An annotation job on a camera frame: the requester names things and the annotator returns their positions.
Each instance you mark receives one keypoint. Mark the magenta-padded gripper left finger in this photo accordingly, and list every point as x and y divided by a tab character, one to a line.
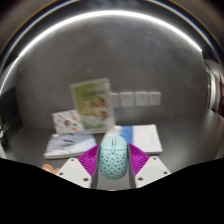
75	171

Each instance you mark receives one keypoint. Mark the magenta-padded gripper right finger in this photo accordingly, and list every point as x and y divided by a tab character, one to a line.
151	170

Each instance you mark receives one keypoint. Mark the teal perforated computer mouse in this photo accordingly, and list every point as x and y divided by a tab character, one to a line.
112	160

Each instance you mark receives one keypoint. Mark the orange corgi-shaped mouse pad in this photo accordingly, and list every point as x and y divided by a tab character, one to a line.
50	168

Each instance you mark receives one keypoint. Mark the grey striped book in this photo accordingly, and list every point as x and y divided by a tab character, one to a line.
66	143

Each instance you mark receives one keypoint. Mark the white book with blue stripe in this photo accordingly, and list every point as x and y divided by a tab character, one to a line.
146	138

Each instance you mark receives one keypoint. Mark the white card with colourful stickers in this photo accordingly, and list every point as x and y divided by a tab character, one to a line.
65	121

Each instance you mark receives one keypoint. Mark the green menu sign stand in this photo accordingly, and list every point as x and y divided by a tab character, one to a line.
91	105

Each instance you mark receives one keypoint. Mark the white wall outlet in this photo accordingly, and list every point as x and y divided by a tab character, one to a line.
142	98
115	100
155	98
127	99

